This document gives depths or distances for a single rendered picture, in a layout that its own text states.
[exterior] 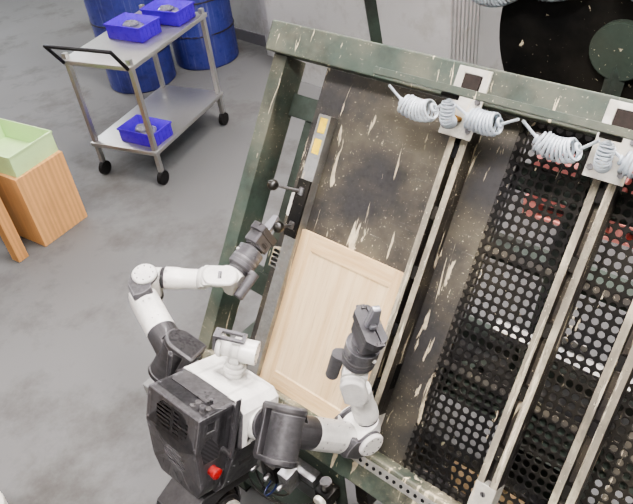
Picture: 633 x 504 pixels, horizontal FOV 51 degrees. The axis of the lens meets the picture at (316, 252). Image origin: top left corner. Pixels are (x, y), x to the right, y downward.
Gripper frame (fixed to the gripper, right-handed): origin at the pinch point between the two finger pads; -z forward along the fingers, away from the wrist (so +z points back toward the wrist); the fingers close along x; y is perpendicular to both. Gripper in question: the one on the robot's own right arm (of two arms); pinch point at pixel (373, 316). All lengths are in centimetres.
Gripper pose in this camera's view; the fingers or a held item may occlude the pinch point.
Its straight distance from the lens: 155.3
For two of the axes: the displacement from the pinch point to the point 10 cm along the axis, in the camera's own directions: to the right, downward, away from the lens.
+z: -1.6, 6.9, 7.1
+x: -2.8, -7.2, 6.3
